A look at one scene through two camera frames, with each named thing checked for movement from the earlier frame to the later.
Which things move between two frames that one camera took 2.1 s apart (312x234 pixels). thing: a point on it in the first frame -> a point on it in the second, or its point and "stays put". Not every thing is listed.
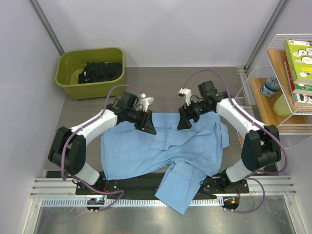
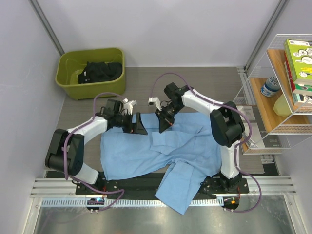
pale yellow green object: [281, 107] stays put
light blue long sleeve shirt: [188, 154] stays put
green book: [299, 53] stays put
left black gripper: [146, 124] -> [135, 127]
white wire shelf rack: [278, 90] stays put
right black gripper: [188, 111] -> [165, 122]
